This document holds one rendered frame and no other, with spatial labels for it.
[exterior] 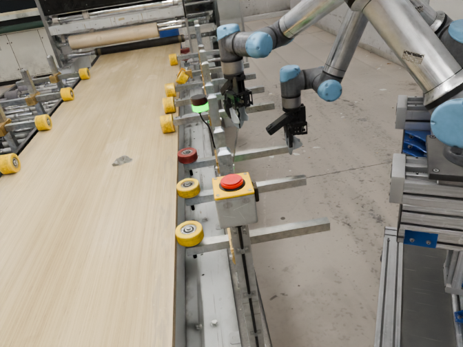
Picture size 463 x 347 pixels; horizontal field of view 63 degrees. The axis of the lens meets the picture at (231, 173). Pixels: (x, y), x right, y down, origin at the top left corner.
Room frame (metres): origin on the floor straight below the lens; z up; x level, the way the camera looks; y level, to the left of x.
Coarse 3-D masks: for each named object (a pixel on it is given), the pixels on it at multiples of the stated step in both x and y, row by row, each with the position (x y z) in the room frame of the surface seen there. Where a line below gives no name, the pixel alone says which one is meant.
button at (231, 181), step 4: (224, 176) 0.58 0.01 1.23; (228, 176) 0.58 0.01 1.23; (232, 176) 0.58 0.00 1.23; (236, 176) 0.57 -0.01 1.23; (240, 176) 0.58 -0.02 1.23; (220, 180) 0.57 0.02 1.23; (224, 180) 0.57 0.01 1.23; (228, 180) 0.56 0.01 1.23; (232, 180) 0.56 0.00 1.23; (236, 180) 0.56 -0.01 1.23; (240, 180) 0.56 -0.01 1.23; (220, 184) 0.57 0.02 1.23; (224, 184) 0.56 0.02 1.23; (228, 184) 0.55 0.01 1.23; (232, 184) 0.55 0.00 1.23; (236, 184) 0.55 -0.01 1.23; (240, 184) 0.56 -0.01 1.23; (228, 188) 0.55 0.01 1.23; (232, 188) 0.55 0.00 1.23
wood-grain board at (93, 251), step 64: (128, 64) 3.11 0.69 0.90; (64, 128) 1.86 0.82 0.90; (128, 128) 1.73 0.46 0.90; (0, 192) 1.27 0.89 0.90; (64, 192) 1.20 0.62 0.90; (128, 192) 1.13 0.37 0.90; (0, 256) 0.88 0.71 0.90; (64, 256) 0.83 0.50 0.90; (128, 256) 0.79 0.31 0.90; (0, 320) 0.63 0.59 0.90; (64, 320) 0.60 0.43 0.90; (128, 320) 0.58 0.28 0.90
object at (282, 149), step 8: (240, 152) 1.38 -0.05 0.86; (248, 152) 1.36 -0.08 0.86; (256, 152) 1.36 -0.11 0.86; (264, 152) 1.36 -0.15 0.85; (272, 152) 1.36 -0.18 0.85; (280, 152) 1.36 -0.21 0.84; (288, 152) 1.36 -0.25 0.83; (200, 160) 1.36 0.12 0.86; (208, 160) 1.35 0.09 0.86; (240, 160) 1.36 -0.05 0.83; (184, 168) 1.35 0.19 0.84; (192, 168) 1.35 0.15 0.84
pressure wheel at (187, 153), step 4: (184, 148) 1.40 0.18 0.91; (188, 148) 1.39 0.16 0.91; (192, 148) 1.39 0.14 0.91; (180, 152) 1.37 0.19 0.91; (184, 152) 1.36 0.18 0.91; (188, 152) 1.36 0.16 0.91; (192, 152) 1.35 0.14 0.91; (196, 152) 1.36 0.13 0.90; (180, 156) 1.33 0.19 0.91; (184, 156) 1.33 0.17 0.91; (188, 156) 1.32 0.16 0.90; (192, 156) 1.33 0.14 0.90; (196, 156) 1.35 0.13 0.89; (180, 160) 1.34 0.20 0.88; (184, 160) 1.33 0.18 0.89; (188, 160) 1.32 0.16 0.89; (192, 160) 1.33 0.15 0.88; (192, 172) 1.36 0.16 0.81
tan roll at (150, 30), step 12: (144, 24) 3.66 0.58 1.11; (156, 24) 3.65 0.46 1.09; (180, 24) 3.67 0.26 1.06; (72, 36) 3.62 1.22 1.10; (84, 36) 3.60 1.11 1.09; (96, 36) 3.60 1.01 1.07; (108, 36) 3.59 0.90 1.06; (120, 36) 3.60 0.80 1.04; (132, 36) 3.60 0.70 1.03; (144, 36) 3.62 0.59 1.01; (156, 36) 3.65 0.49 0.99; (72, 48) 3.59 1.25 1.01
